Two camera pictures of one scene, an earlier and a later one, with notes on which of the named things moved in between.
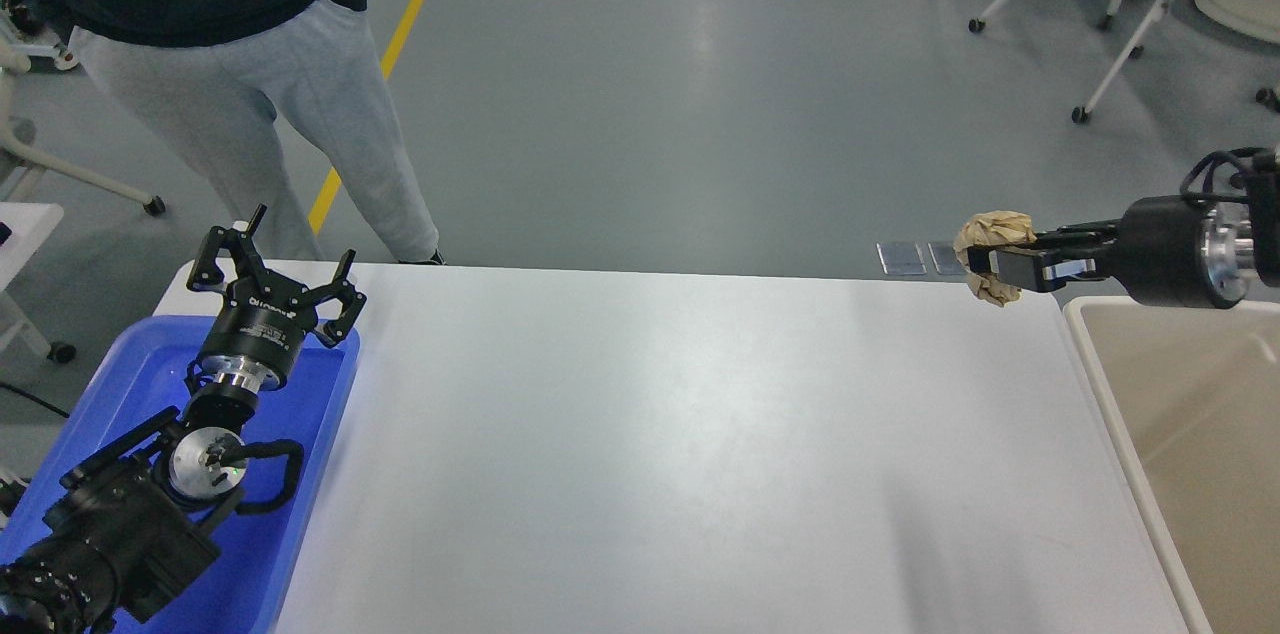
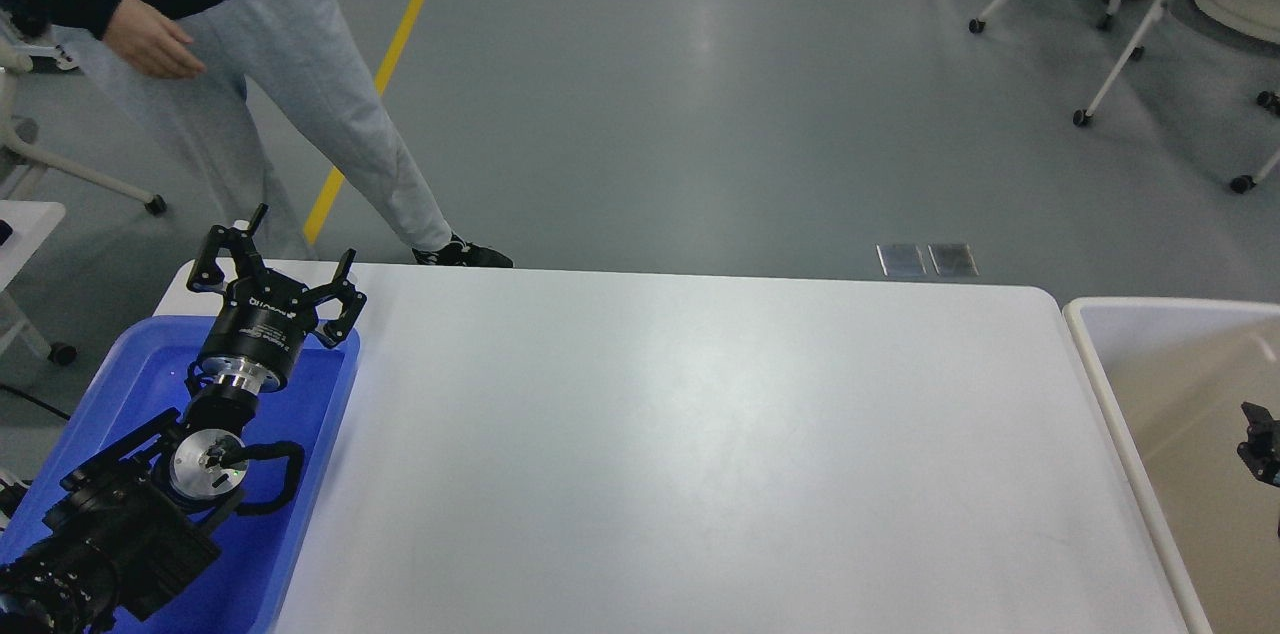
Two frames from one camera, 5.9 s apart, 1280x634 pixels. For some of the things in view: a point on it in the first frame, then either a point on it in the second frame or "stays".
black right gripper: x=1170 y=251 -> x=1261 y=452
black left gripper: x=266 y=315 stays
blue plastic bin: x=241 y=590 stays
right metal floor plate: x=945 y=259 stays
